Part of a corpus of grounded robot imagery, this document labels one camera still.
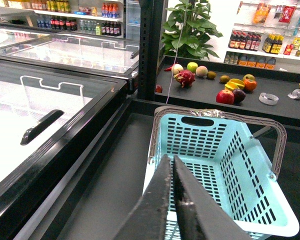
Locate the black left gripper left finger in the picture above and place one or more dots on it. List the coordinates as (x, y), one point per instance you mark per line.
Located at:
(147, 220)

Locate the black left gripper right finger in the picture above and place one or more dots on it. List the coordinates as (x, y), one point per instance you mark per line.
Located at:
(199, 217)

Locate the light blue plastic basket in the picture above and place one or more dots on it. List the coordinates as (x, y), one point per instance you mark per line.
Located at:
(237, 159)

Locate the green red mango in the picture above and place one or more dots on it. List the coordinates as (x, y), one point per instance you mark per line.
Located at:
(249, 77)

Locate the red apple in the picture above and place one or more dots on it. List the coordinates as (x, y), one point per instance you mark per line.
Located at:
(225, 96)

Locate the dark purple plum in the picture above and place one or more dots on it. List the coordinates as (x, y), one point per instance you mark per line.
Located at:
(239, 95)

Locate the small red fruit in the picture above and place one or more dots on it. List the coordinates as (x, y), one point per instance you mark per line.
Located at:
(158, 88)

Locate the clear tape roll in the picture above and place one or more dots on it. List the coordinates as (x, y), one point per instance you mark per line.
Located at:
(268, 99)

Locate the yellow star fruit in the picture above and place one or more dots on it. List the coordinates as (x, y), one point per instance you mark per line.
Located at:
(234, 83)

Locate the glass top chest freezer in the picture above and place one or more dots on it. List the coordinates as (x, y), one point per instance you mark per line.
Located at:
(29, 173)

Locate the pink dragon fruit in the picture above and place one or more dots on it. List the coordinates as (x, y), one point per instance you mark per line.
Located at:
(185, 78)

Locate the brown kiwi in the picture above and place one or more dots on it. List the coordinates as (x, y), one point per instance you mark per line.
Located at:
(224, 79)
(211, 75)

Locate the orange persimmon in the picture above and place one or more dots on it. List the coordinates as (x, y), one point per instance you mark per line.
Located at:
(249, 85)

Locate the beige round melon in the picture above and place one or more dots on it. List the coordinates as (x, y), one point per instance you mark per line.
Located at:
(201, 71)

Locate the white onion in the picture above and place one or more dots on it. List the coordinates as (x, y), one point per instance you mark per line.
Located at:
(176, 69)

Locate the green apple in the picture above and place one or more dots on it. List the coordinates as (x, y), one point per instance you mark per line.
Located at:
(192, 67)

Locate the crumpled silver tape piece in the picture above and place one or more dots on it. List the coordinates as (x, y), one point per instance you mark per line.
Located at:
(295, 94)

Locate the far glass top freezer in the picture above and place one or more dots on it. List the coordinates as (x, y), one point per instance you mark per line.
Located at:
(78, 52)

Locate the green potted plant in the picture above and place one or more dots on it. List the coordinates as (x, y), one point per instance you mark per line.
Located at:
(188, 30)

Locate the black freezer lid handle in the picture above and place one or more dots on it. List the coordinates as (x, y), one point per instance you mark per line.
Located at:
(47, 120)

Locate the black upright shelf post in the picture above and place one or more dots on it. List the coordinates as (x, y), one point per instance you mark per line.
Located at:
(152, 15)

